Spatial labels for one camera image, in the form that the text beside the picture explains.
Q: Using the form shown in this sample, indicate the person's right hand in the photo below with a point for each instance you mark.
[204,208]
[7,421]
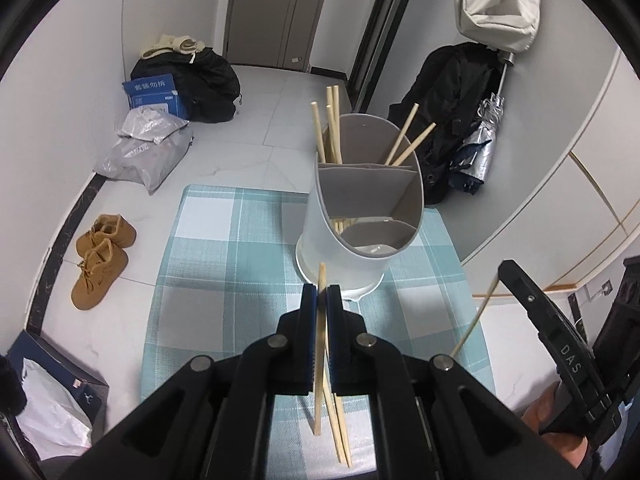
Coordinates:
[575,450]

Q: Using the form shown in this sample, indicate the silver folded umbrella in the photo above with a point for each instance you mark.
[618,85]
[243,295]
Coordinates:
[469,169]

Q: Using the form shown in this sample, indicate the white plastic bag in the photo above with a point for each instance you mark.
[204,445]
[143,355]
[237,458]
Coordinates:
[52,420]

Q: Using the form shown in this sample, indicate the dark blue paper bag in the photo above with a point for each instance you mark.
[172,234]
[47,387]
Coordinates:
[85,386]

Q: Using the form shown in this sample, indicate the cream garment on bag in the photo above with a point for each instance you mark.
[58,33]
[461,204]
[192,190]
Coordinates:
[173,49]

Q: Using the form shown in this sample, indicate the black tripod pole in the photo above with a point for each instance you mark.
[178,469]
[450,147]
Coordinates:
[377,40]

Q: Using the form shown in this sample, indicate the white hanging bag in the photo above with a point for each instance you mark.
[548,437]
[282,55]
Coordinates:
[507,25]

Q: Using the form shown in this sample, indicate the black bag on floor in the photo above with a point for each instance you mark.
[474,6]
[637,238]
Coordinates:
[206,83]

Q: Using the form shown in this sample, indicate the white utensil holder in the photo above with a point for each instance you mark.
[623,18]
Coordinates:
[362,213]

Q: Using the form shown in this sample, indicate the blue cardboard box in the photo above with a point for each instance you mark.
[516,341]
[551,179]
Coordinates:
[158,92]

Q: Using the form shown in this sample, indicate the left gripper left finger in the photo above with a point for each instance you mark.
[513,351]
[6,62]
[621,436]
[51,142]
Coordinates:
[211,419]

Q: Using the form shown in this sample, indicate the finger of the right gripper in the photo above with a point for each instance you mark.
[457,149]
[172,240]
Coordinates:
[585,396]

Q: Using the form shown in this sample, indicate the grey entrance door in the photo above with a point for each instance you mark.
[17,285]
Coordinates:
[271,33]

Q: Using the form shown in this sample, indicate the tan suede shoe far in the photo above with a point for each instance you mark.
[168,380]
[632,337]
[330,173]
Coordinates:
[113,227]

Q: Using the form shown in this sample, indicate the black hanging jacket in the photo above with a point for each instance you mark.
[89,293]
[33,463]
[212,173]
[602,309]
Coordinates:
[452,82]

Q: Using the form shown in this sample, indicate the small white mailer bag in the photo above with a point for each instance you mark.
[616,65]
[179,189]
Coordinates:
[150,124]

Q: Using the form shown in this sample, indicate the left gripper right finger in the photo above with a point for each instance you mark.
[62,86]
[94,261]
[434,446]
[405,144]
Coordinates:
[431,419]

